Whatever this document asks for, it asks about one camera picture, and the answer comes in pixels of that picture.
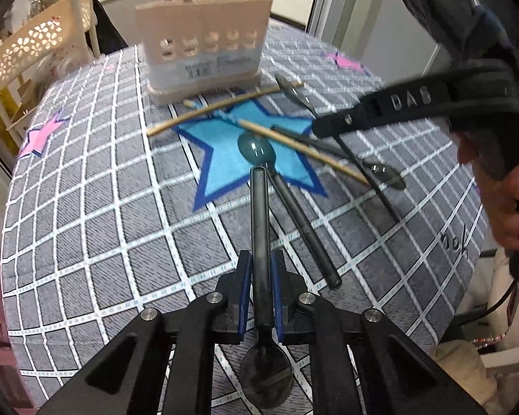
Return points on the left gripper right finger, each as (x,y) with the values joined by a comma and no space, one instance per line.
(361,363)

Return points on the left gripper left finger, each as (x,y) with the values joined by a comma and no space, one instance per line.
(162,363)

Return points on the bamboo chopstick blue patterned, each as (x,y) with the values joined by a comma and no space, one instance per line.
(299,147)

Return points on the person's right hand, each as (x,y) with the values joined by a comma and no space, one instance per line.
(499,198)

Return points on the checkered tablecloth with stars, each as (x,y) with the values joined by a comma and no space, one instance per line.
(102,224)

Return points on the beige utensil holder caddy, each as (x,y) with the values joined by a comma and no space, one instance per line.
(196,46)

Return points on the beige perforated storage rack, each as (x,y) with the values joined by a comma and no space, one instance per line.
(66,29)

